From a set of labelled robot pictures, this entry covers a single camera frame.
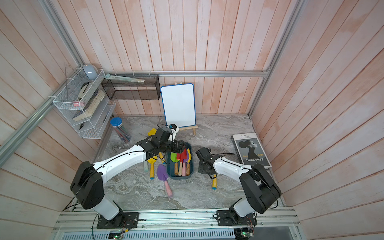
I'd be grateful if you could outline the yellow shovel wooden handle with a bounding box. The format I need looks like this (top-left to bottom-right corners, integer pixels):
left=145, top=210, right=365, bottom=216
left=186, top=148, right=192, bottom=176

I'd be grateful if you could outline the green trowel wooden handle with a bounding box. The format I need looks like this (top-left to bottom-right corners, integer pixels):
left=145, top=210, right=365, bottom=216
left=171, top=153, right=179, bottom=176

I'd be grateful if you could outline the red shovel wooden handle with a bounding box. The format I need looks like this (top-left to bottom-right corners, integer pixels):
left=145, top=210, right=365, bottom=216
left=178, top=149, right=188, bottom=176

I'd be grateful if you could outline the purple trowel pink handle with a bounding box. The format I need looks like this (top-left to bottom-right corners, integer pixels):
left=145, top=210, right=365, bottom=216
left=181, top=149, right=188, bottom=177

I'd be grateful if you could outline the green trowel yellow handle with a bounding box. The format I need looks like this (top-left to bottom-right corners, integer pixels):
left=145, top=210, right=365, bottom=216
left=212, top=174, right=218, bottom=190

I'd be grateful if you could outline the light blue small shovel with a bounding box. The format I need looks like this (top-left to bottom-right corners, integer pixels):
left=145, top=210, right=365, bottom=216
left=143, top=161, right=149, bottom=172

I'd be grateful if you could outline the purple shovel pink handle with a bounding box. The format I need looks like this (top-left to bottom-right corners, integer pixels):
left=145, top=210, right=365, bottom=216
left=157, top=164, right=173, bottom=198

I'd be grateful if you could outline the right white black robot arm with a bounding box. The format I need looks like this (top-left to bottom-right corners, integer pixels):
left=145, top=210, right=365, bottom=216
left=196, top=147, right=282, bottom=226

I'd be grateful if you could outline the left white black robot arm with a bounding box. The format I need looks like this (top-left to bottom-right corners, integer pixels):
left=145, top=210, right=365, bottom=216
left=70, top=124, right=186, bottom=229

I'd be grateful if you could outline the yellow shovel blue tip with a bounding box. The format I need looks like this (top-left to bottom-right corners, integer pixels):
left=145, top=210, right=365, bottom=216
left=147, top=156, right=158, bottom=180

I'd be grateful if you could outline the dark teal storage box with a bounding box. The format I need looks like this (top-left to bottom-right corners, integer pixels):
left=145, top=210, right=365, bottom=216
left=166, top=142, right=195, bottom=180

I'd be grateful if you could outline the small wooden easel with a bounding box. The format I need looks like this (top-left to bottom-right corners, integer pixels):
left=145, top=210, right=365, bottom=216
left=180, top=125, right=199, bottom=136

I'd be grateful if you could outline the black cover book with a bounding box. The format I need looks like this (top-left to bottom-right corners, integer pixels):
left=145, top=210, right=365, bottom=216
left=231, top=132, right=272, bottom=169

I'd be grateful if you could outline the blue lid pencil tube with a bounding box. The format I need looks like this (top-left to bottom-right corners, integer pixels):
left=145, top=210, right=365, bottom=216
left=110, top=117, right=131, bottom=143

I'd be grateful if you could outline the green ruler on basket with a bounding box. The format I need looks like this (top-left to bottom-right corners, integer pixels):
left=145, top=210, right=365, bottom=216
left=105, top=74, right=145, bottom=84

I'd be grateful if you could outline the grey round object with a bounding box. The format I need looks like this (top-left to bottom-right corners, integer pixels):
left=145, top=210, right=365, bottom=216
left=82, top=64, right=99, bottom=81

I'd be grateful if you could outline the yellow scoop orange handle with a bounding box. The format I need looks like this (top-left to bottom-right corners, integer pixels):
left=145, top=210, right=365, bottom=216
left=148, top=128, right=157, bottom=137

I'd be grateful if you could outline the yellow shovel orange handle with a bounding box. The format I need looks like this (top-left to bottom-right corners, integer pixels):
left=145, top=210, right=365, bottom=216
left=159, top=153, right=167, bottom=165

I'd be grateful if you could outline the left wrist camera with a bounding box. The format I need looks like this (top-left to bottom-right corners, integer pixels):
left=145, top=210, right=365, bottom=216
left=169, top=124, right=180, bottom=142

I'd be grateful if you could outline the white board blue frame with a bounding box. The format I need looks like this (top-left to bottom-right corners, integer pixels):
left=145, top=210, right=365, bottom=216
left=161, top=83, right=197, bottom=128

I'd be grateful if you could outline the black mesh wall basket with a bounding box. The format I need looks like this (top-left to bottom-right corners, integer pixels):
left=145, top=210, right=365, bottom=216
left=102, top=74, right=161, bottom=101

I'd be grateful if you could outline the book in wire shelf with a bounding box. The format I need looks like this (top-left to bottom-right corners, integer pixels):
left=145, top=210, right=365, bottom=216
left=73, top=89, right=105, bottom=122

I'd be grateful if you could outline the white wire shelf rack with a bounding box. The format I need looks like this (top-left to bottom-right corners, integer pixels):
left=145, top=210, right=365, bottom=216
left=53, top=64, right=116, bottom=139

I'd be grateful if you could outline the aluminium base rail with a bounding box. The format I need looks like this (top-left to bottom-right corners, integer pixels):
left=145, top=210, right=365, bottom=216
left=53, top=207, right=301, bottom=233

